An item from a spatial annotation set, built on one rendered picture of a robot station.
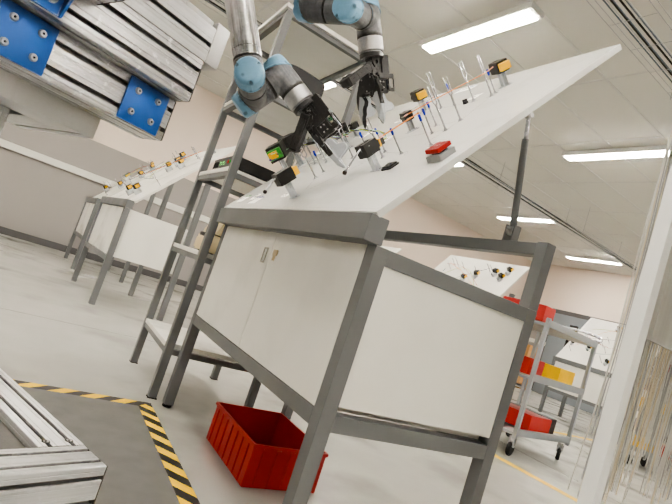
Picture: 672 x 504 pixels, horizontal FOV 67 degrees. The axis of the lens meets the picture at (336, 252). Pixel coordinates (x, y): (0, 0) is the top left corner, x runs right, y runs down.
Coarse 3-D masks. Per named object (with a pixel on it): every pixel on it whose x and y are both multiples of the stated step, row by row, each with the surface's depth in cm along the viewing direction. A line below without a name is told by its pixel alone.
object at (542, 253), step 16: (400, 240) 206; (416, 240) 197; (432, 240) 189; (448, 240) 181; (464, 240) 175; (480, 240) 168; (496, 240) 162; (512, 240) 158; (528, 256) 154; (544, 256) 145; (528, 272) 148; (544, 272) 146; (528, 288) 146; (528, 304) 145
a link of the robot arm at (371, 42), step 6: (366, 36) 146; (372, 36) 146; (378, 36) 147; (360, 42) 148; (366, 42) 147; (372, 42) 146; (378, 42) 147; (360, 48) 148; (366, 48) 147; (372, 48) 146; (378, 48) 147
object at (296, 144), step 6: (306, 114) 142; (300, 120) 142; (306, 120) 142; (300, 126) 142; (294, 132) 143; (300, 132) 143; (306, 132) 146; (294, 138) 143; (300, 138) 143; (294, 144) 144; (300, 144) 144; (294, 150) 144; (300, 150) 146
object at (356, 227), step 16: (224, 208) 213; (240, 208) 196; (224, 224) 218; (240, 224) 190; (256, 224) 175; (272, 224) 163; (288, 224) 152; (304, 224) 143; (320, 224) 135; (336, 224) 127; (352, 224) 121; (368, 224) 115; (384, 224) 117; (336, 240) 135; (352, 240) 124; (368, 240) 115
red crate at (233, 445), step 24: (216, 408) 191; (240, 408) 196; (216, 432) 184; (240, 432) 168; (264, 432) 202; (288, 432) 196; (240, 456) 164; (264, 456) 161; (288, 456) 166; (240, 480) 159; (264, 480) 162; (288, 480) 166
